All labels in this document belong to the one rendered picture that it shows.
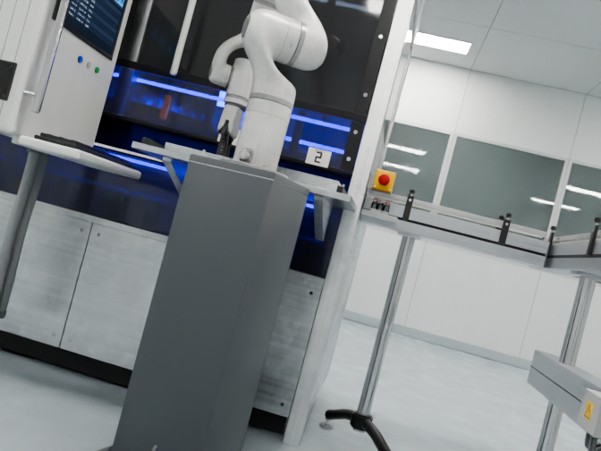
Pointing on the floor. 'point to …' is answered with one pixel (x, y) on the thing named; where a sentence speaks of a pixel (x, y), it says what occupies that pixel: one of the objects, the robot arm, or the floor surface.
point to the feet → (357, 425)
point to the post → (384, 88)
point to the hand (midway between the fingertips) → (223, 150)
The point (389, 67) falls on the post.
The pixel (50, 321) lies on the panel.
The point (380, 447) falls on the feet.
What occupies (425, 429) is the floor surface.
